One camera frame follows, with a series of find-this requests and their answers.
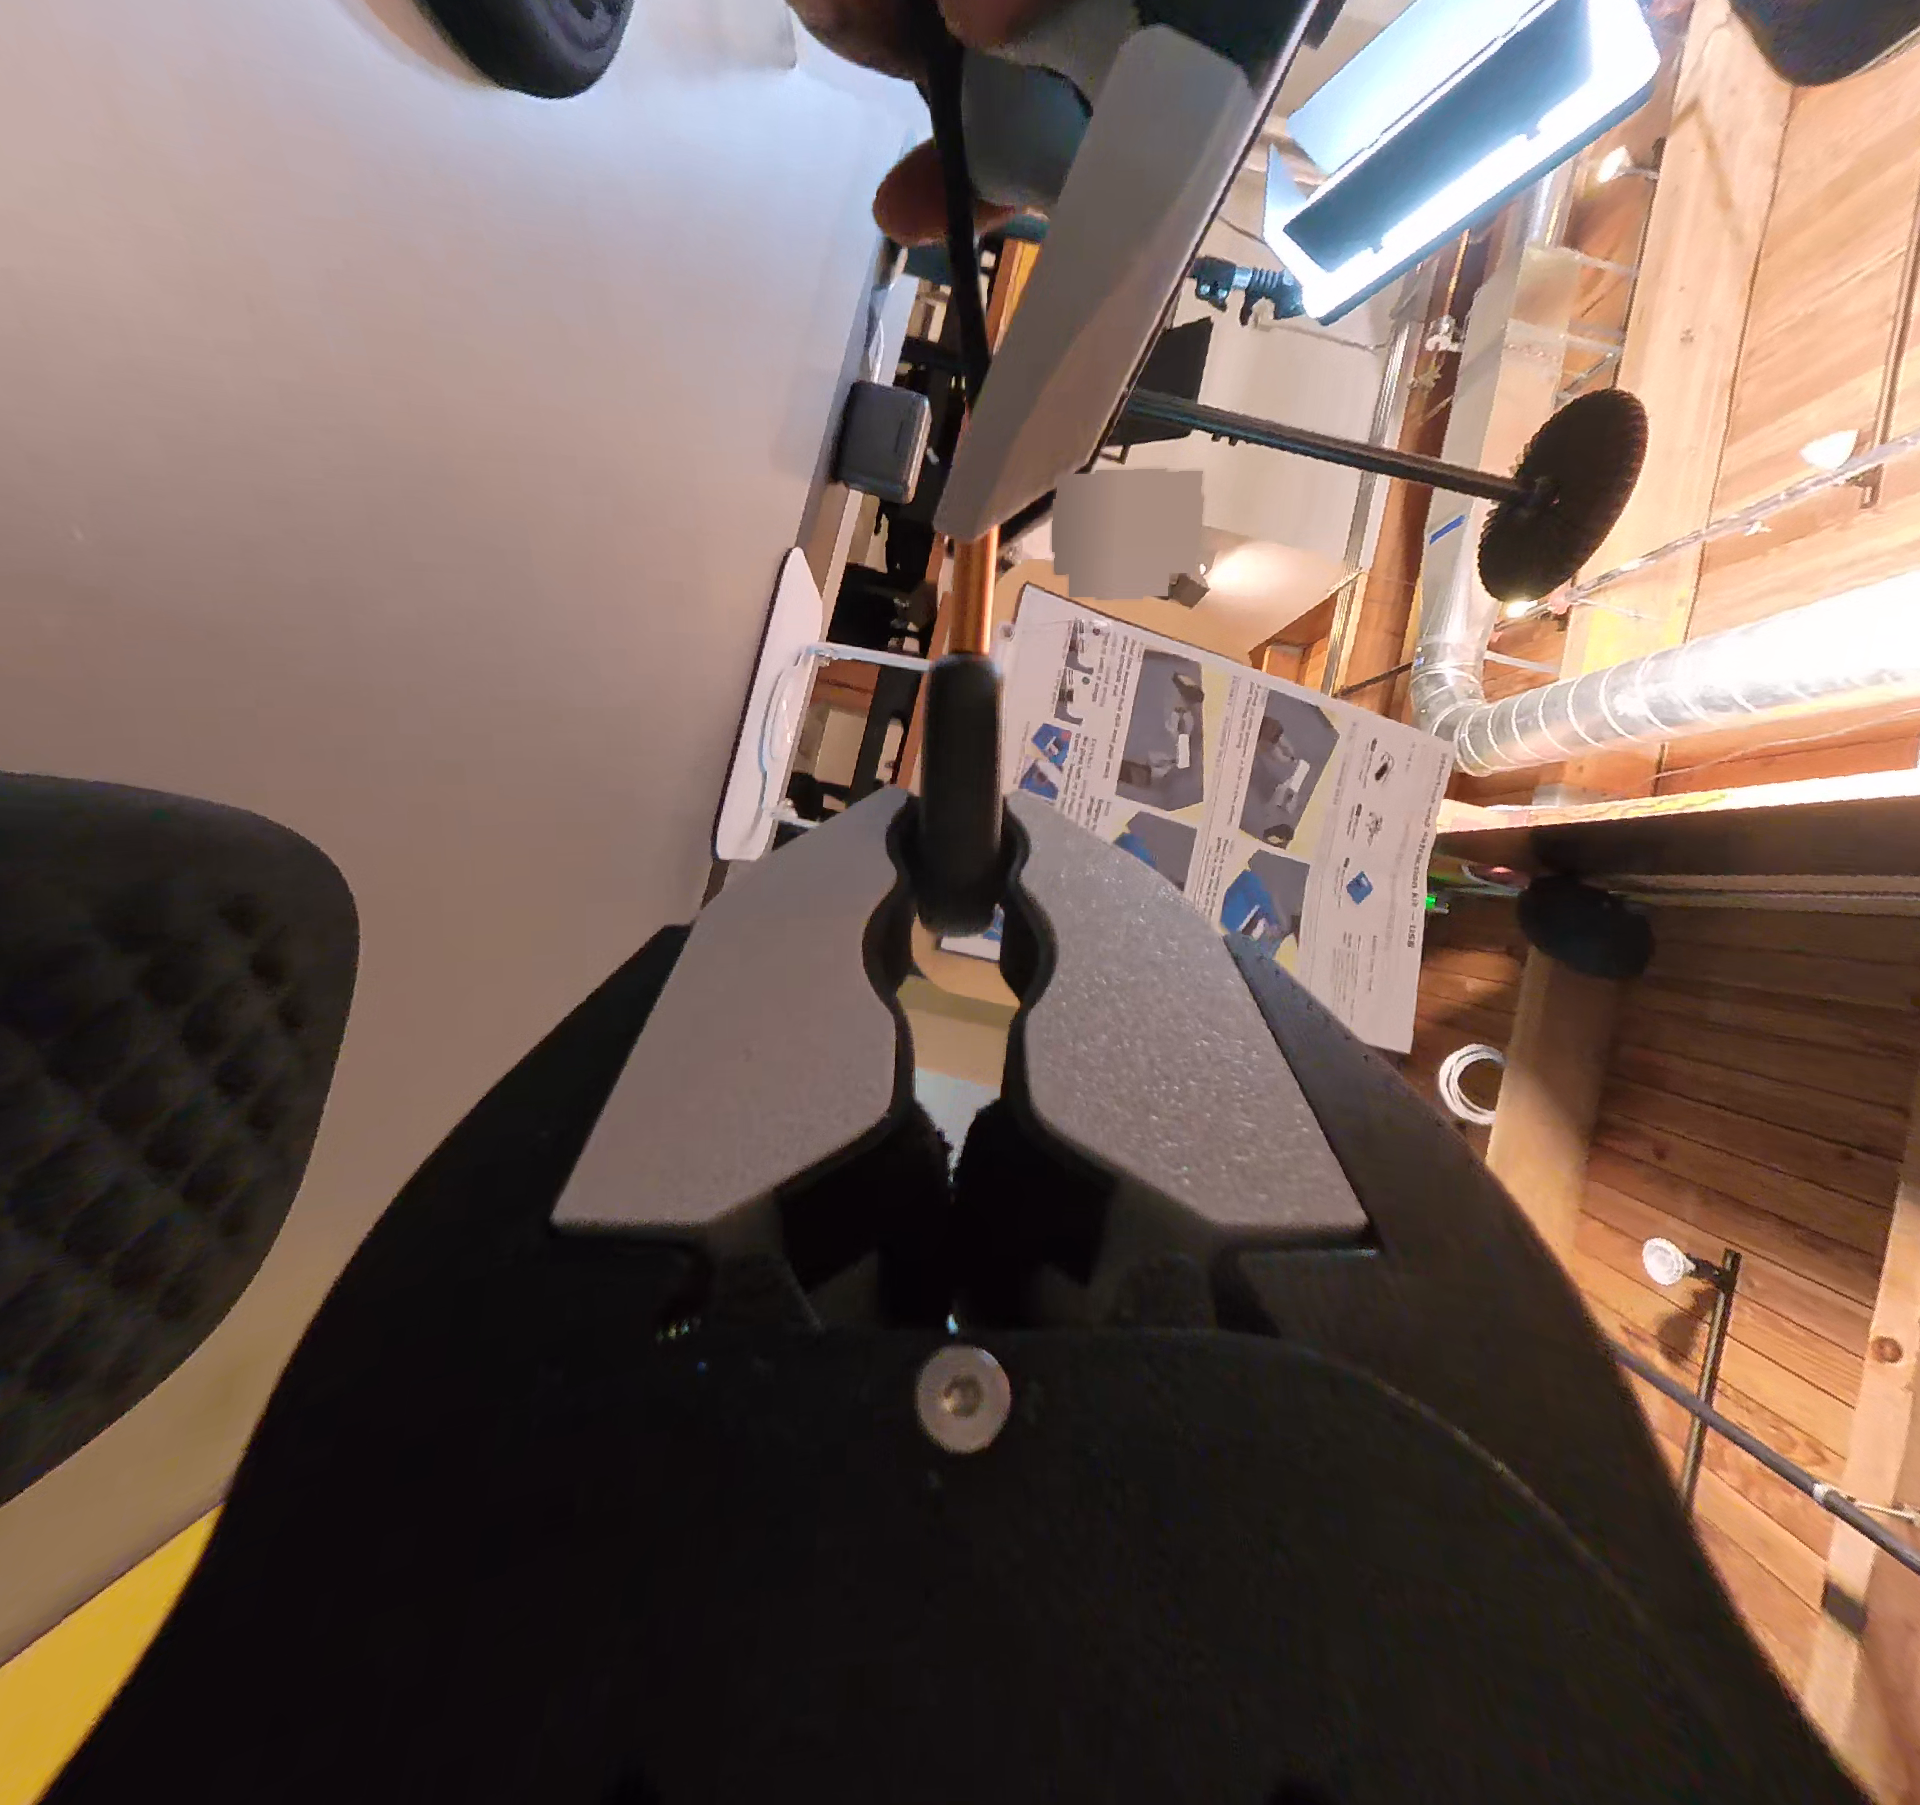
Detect black square panel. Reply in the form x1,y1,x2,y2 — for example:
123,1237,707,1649
1117,319,1217,463

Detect silver air duct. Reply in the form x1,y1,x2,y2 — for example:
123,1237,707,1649
1406,156,1920,786

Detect yellow plastic bin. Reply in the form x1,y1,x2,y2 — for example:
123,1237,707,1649
0,1500,226,1805

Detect small spot lamp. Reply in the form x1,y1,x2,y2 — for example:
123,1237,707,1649
1638,1235,1745,1514

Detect black rod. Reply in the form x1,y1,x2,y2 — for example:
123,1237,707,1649
1612,1348,1920,1574

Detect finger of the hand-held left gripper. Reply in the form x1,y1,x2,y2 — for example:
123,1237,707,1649
930,25,1258,543

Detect black cable with orange plug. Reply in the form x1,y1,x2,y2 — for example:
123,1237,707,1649
884,0,1005,668

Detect tan backing board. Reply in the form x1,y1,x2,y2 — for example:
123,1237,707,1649
904,918,1052,1103

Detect black stand pole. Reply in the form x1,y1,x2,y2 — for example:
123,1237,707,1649
1113,385,1548,505

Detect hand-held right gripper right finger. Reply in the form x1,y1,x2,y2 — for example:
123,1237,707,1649
1003,788,1371,1247

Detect printed instruction sheet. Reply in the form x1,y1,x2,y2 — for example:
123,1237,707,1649
996,582,1459,1061

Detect white flat stand base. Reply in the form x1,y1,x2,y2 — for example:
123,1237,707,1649
713,549,830,865

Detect grey clamp box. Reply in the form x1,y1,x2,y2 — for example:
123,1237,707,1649
836,380,935,505

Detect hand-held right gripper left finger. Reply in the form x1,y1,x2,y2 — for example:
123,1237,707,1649
551,783,920,1237

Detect hanging light fixture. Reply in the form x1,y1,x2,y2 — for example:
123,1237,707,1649
1261,0,1666,329

